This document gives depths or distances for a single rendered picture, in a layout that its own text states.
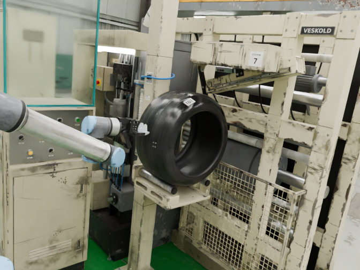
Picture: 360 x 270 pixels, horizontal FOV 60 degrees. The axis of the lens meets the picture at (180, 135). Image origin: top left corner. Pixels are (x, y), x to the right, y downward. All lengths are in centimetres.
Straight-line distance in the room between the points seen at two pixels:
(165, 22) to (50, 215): 147
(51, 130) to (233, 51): 116
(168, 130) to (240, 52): 62
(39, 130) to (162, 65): 109
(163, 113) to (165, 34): 57
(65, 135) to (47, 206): 112
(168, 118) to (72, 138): 61
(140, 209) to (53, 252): 67
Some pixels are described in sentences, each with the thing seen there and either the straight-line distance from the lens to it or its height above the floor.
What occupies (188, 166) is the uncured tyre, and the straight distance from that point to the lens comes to 215.
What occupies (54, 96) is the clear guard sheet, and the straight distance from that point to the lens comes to 212.
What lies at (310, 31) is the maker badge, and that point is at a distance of 204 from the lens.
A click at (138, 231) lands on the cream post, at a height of 41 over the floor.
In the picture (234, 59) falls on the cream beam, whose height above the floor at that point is 168.
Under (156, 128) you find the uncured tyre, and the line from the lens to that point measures 171.
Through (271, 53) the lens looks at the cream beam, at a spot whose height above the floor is 174.
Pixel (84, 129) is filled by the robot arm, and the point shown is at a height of 127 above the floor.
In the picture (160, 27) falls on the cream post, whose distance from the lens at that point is 204.
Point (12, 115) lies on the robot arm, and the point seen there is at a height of 141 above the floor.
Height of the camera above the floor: 164
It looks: 13 degrees down
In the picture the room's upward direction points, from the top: 7 degrees clockwise
